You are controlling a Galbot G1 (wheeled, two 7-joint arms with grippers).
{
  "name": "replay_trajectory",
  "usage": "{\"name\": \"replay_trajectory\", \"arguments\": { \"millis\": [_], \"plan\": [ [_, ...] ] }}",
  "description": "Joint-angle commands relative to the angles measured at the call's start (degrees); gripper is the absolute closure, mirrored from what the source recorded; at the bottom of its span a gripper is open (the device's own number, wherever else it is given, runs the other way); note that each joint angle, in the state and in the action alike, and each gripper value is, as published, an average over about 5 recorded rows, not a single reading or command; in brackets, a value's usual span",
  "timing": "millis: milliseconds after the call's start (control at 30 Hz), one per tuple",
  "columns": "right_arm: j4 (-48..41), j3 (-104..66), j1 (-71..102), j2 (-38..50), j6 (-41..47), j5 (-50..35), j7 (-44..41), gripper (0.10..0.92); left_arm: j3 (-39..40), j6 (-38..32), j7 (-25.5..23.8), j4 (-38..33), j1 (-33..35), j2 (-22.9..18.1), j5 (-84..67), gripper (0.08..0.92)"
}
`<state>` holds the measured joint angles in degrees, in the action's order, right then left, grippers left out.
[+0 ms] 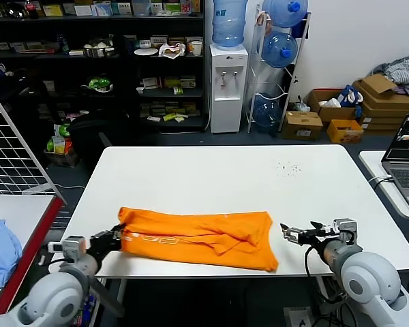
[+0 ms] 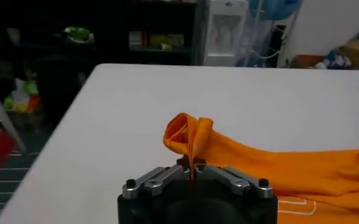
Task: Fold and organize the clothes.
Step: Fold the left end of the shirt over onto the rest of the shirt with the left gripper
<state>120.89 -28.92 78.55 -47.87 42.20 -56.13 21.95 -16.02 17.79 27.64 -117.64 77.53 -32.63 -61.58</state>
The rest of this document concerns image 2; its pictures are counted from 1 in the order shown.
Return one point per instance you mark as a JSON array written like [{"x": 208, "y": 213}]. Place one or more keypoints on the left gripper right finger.
[{"x": 231, "y": 179}]

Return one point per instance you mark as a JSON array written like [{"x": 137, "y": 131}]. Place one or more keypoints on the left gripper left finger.
[{"x": 164, "y": 179}]

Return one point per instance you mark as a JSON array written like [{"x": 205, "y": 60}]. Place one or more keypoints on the orange t-shirt with white print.
[{"x": 289, "y": 173}]

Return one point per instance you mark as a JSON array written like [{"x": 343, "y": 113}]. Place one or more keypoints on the black office chair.
[{"x": 60, "y": 85}]

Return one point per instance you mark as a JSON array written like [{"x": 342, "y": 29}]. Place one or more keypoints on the white water dispenser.
[{"x": 225, "y": 39}]

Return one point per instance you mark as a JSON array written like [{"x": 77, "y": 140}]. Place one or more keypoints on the open cardboard box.
[{"x": 305, "y": 61}]

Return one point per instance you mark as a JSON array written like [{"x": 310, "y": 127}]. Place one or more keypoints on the blue and white bag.
[{"x": 334, "y": 61}]

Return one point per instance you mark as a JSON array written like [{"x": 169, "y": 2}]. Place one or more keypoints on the basket of colourful snack packs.
[{"x": 22, "y": 97}]

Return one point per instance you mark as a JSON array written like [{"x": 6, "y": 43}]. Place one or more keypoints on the black shelving unit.
[{"x": 115, "y": 18}]

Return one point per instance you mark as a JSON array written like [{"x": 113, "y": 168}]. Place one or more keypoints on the bowl of green vegetables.
[{"x": 78, "y": 34}]

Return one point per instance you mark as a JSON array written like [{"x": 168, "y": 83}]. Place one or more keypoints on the blue water jug lying level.
[{"x": 273, "y": 7}]

